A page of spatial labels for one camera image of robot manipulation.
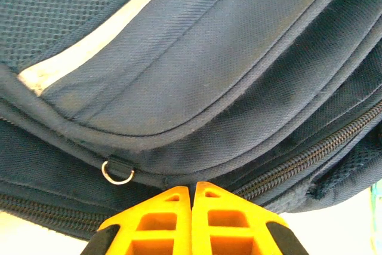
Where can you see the navy blue student backpack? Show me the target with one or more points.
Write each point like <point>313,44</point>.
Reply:
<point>194,73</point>

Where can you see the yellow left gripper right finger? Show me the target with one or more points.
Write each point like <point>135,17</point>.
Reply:
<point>256,237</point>

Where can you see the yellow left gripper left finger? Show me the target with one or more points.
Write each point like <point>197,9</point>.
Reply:
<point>125,237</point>

